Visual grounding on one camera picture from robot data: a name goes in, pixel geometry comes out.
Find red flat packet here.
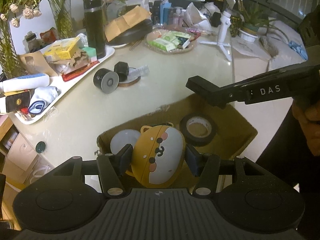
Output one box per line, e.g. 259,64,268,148
62,60,99,82

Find black yellow small box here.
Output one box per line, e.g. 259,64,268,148
1,90,31,115

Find dark green round cap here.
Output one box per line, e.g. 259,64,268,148
35,141,47,154

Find yellow cardboard box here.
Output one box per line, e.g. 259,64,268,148
43,37,80,62

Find black cylinder with grey cap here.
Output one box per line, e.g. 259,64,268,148
93,68,119,94

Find clear plastic wrapper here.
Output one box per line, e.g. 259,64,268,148
128,65,150,78

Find orange shiba dog case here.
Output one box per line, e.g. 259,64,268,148
126,124,186,189

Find woven basket tray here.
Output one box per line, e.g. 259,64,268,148
144,29,196,54

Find glass vase with stems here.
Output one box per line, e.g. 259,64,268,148
0,20,27,79

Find brown paper envelope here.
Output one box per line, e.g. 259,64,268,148
105,6,151,42

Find brown cardboard box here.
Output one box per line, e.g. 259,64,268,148
96,93,258,189

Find white plastic tray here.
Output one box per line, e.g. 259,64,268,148
13,46,116,125

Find black oval case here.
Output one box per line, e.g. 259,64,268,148
106,19,153,46

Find light blue rolled socks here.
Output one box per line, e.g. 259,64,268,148
28,86,60,115

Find person right hand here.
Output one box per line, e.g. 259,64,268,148
292,101,320,156

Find black tape roll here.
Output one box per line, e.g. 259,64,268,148
179,113,217,147

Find black thermos bottle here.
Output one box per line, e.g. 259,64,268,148
84,0,106,59

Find round wooden coaster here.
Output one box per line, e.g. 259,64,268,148
118,67,141,87

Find black hexagonal box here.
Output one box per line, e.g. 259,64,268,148
114,61,129,82

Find white blue tube bottle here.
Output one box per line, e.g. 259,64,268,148
1,73,50,93

